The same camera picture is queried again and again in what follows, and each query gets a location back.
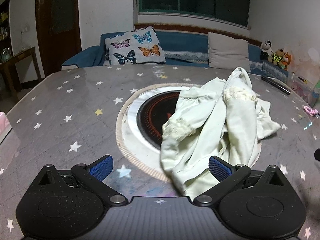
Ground pale green t-shirt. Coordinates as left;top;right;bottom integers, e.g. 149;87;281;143
160;67;281;198

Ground grey star tablecloth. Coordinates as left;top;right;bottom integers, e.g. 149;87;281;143
1;65;319;239

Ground round induction cooktop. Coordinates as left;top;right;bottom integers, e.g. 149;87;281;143
115;82;263;183

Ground pink tissue box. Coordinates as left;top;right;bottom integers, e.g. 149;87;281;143
0;112;12;143

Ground black remote bar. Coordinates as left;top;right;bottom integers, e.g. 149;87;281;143
261;76;291;95

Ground clear plastic box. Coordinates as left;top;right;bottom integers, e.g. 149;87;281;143
287;73;319;107

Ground beige plain pillow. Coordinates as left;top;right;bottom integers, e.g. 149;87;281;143
208;33;250;72

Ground orange plush toy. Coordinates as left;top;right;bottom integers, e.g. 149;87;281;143
278;52;292;71

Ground blue sofa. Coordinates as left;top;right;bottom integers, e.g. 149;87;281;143
61;30;289;83

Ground panda plush toy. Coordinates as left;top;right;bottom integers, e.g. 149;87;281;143
260;40;273;61

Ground butterfly print pillow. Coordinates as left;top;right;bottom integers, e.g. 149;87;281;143
104;27;165;65

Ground dark wooden side table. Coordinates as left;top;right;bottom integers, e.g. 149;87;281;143
0;46;43;103

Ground dark display shelf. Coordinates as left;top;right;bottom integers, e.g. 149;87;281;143
0;0;12;63

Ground dark wooden door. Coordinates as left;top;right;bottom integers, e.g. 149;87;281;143
35;0;81;76

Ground pink hair tie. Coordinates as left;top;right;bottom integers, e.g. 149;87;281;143
303;105;320;117

